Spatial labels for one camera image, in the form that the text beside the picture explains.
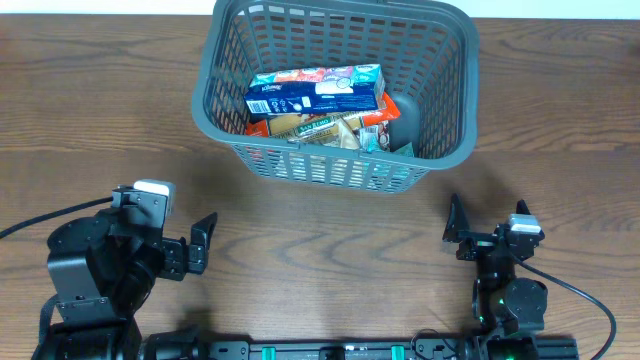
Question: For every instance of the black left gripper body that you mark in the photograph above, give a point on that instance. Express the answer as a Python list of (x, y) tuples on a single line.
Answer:
[(171, 256)]

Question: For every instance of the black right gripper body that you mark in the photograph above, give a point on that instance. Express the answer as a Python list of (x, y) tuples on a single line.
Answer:
[(488, 267)]

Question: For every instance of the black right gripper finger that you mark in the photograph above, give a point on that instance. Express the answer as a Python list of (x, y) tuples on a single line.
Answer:
[(522, 208), (457, 226)]

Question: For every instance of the brown white snack packet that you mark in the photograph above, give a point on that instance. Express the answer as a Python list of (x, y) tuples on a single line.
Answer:
[(377, 130)]

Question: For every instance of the teal snack wrapper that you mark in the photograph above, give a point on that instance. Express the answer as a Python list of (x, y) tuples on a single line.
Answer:
[(395, 147)]

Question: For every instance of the red spaghetti packet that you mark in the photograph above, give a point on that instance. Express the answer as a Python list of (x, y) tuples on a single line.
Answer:
[(276, 125)]

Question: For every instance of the beige snack bag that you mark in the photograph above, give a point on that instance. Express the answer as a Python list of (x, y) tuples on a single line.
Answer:
[(327, 132)]

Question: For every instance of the blue Kleenex tissue multipack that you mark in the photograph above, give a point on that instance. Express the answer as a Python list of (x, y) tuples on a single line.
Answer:
[(317, 90)]

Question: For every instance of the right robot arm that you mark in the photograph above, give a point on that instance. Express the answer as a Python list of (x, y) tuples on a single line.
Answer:
[(510, 309)]

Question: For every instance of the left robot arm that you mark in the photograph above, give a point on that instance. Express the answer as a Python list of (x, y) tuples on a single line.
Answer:
[(104, 267)]

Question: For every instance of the grey plastic lattice basket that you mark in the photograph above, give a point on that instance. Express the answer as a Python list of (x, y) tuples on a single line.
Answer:
[(428, 52)]

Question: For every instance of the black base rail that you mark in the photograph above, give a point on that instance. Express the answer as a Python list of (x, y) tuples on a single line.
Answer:
[(157, 348)]

